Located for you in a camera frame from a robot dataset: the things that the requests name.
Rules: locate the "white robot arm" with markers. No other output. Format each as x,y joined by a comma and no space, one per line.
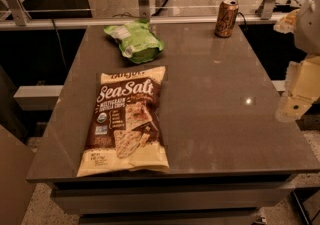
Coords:
307,31

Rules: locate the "orange soda can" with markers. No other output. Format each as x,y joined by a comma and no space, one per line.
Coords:
227,14

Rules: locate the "left metal rail bracket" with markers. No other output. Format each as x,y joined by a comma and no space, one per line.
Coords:
18,12

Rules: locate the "grey table drawer unit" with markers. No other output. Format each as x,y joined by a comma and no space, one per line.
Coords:
192,201

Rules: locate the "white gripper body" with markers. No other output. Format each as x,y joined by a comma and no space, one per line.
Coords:
308,27

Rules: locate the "brown sea salt chip bag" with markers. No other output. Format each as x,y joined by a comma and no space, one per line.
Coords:
124,132

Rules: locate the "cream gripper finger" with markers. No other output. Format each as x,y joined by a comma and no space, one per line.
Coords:
287,23
291,109

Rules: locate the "green snack bag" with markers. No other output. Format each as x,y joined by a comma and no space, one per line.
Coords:
136,41

